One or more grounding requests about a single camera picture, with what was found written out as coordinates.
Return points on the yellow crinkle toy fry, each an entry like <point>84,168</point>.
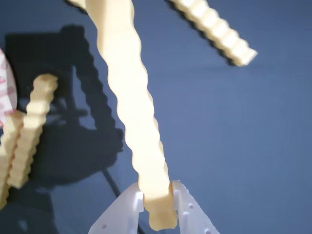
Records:
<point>214,26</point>
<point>31,126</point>
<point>131,109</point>
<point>7,146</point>

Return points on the red fries clips box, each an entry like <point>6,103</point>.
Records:
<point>6,85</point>

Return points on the dark grey work mat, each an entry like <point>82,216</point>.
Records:
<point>219,134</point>

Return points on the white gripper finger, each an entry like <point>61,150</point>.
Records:
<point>122,212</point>
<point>192,214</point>

